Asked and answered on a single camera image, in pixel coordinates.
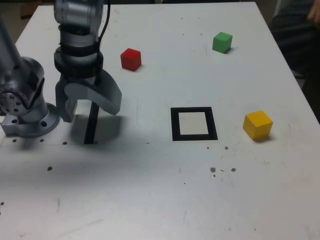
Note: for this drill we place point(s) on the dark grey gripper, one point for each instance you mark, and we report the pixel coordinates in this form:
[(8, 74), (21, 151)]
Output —
[(80, 79)]

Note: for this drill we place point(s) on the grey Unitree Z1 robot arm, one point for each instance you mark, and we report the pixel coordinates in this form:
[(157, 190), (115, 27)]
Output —
[(25, 75)]

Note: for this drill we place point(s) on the green cube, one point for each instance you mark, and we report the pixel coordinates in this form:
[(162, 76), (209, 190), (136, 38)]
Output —
[(222, 42)]

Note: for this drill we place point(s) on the yellow cube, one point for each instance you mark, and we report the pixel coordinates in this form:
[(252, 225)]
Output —
[(257, 125)]

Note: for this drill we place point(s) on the red cube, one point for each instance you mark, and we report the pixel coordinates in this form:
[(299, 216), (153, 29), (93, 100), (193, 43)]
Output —
[(130, 60)]

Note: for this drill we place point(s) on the black tape strip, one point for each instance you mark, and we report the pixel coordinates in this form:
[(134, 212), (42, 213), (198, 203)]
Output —
[(90, 130)]

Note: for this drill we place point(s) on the black tape square outline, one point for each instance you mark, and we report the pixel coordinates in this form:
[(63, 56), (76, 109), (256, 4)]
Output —
[(175, 125)]

